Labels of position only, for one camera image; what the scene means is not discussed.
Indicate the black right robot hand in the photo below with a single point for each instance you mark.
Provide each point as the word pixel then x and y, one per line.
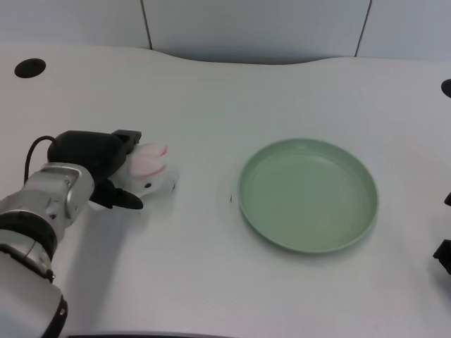
pixel 444 257

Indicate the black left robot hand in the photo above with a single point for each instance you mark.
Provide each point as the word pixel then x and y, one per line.
pixel 91 158

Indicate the white plush rabbit doll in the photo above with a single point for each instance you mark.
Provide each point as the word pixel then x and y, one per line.
pixel 149 169

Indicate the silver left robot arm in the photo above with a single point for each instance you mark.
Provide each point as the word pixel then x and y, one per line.
pixel 35 225

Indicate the green round plate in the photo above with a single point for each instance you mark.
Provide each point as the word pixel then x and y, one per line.
pixel 308 195

